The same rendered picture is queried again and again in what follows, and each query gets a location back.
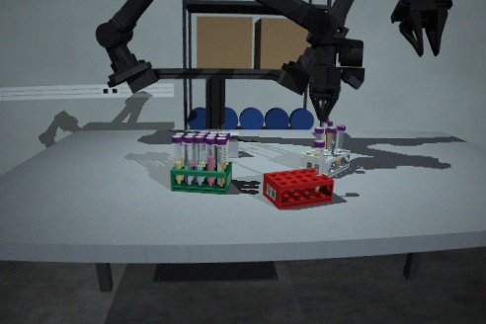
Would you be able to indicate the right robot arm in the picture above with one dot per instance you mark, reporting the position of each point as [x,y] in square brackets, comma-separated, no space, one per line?
[116,33]

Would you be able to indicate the red tube rack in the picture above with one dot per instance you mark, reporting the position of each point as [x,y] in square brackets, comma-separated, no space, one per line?
[277,186]

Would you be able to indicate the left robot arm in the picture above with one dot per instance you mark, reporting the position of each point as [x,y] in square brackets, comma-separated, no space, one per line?
[340,11]

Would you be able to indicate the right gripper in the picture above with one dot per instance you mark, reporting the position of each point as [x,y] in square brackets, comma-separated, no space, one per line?
[321,79]

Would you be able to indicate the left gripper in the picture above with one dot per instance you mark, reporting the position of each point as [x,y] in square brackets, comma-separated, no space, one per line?
[434,19]

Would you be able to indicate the orange tube with purple cap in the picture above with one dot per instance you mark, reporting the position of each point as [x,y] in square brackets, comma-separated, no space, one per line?
[330,123]

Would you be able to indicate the green tube rack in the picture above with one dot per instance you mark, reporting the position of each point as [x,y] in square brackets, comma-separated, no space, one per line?
[204,188]

